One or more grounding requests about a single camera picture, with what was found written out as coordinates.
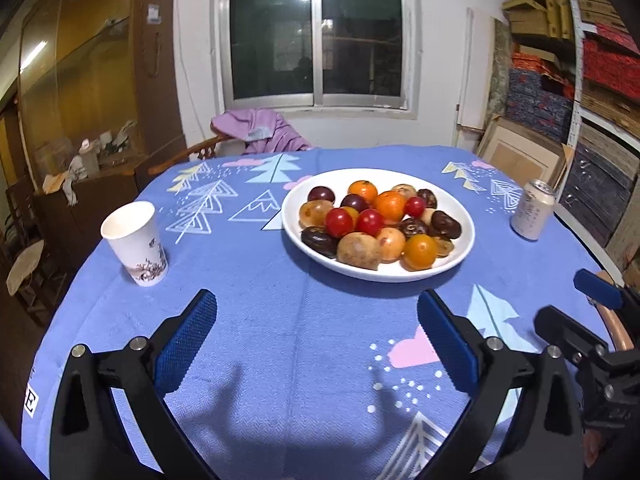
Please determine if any wooden armchair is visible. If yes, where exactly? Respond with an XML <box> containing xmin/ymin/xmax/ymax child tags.
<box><xmin>148</xmin><ymin>133</ymin><xmax>236</xmax><ymax>177</ymax></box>

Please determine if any white wooden board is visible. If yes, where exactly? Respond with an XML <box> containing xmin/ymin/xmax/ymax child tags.
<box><xmin>452</xmin><ymin>7</ymin><xmax>493</xmax><ymax>148</ymax></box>

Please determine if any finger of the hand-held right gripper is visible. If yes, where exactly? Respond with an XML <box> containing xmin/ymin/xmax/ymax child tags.
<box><xmin>573</xmin><ymin>269</ymin><xmax>640</xmax><ymax>311</ymax></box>
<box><xmin>534</xmin><ymin>305</ymin><xmax>613</xmax><ymax>361</ymax></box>

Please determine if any wooden chair with beige cushion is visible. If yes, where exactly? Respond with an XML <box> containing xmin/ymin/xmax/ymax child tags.
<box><xmin>0</xmin><ymin>175</ymin><xmax>68</xmax><ymax>328</ymax></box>

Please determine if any floral patterned panel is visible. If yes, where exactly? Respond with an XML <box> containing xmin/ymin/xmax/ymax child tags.
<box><xmin>487</xmin><ymin>17</ymin><xmax>513</xmax><ymax>131</ymax></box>

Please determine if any sliding glass window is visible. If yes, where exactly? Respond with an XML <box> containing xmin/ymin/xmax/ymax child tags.
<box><xmin>215</xmin><ymin>0</ymin><xmax>420</xmax><ymax>121</ymax></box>

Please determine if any orange tomato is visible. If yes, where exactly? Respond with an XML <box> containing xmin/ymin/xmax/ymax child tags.
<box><xmin>403</xmin><ymin>233</ymin><xmax>438</xmax><ymax>271</ymax></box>

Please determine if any white beverage can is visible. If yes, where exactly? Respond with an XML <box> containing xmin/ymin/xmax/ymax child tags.
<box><xmin>510</xmin><ymin>178</ymin><xmax>557</xmax><ymax>242</ymax></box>

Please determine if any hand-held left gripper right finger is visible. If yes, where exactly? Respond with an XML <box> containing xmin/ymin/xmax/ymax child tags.
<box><xmin>416</xmin><ymin>288</ymin><xmax>586</xmax><ymax>480</ymax></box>

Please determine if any mandarin orange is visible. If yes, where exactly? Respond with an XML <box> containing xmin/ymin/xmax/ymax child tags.
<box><xmin>347</xmin><ymin>180</ymin><xmax>378</xmax><ymax>202</ymax></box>
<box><xmin>373</xmin><ymin>191</ymin><xmax>407</xmax><ymax>222</ymax></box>

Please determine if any purple garment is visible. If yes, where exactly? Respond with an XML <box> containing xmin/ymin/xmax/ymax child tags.
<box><xmin>210</xmin><ymin>107</ymin><xmax>315</xmax><ymax>156</ymax></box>

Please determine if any white shelf rack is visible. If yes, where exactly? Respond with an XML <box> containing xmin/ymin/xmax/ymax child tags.
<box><xmin>552</xmin><ymin>0</ymin><xmax>628</xmax><ymax>281</ymax></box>

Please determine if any tan crumpled paper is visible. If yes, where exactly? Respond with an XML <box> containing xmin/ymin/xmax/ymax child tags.
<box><xmin>42</xmin><ymin>170</ymin><xmax>81</xmax><ymax>206</ymax></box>

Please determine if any wooden glass cabinet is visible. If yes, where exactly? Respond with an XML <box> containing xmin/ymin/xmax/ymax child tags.
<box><xmin>0</xmin><ymin>0</ymin><xmax>188</xmax><ymax>271</ymax></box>

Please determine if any white printed paper cup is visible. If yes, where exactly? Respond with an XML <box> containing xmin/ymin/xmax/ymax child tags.
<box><xmin>100</xmin><ymin>201</ymin><xmax>169</xmax><ymax>287</ymax></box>

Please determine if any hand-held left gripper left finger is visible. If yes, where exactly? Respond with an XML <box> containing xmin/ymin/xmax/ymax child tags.
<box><xmin>49</xmin><ymin>288</ymin><xmax>218</xmax><ymax>480</ymax></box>

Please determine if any blue printed tablecloth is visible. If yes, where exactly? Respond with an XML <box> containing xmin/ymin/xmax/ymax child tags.
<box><xmin>20</xmin><ymin>145</ymin><xmax>640</xmax><ymax>480</ymax></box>

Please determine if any white oval plate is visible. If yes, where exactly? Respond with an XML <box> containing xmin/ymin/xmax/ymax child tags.
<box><xmin>281</xmin><ymin>168</ymin><xmax>475</xmax><ymax>283</ymax></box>

